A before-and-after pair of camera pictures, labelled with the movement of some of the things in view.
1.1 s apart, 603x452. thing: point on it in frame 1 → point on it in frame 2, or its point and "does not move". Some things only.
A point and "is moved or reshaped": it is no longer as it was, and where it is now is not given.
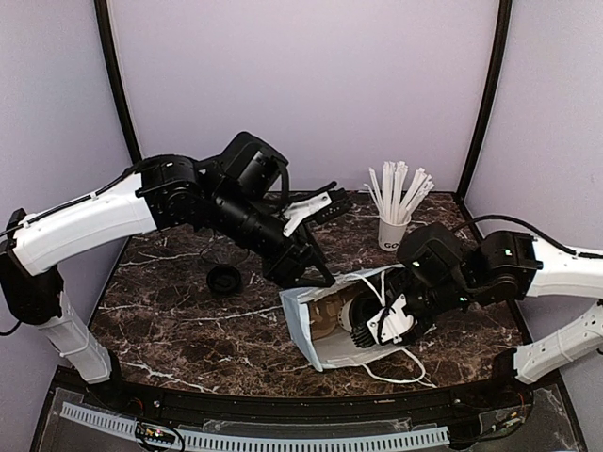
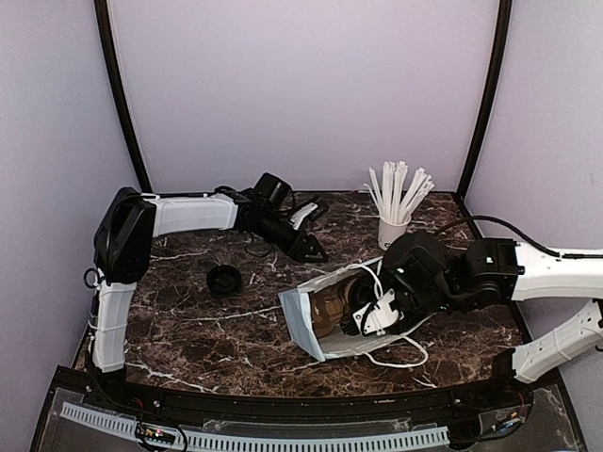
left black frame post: x=112 y=54 does not move
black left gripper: x=287 y=275 → x=300 y=253
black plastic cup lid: x=223 y=280 does not move
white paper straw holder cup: x=390 y=234 does not move
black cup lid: x=363 y=307 is moved or reshaped
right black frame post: x=476 y=154 does not move
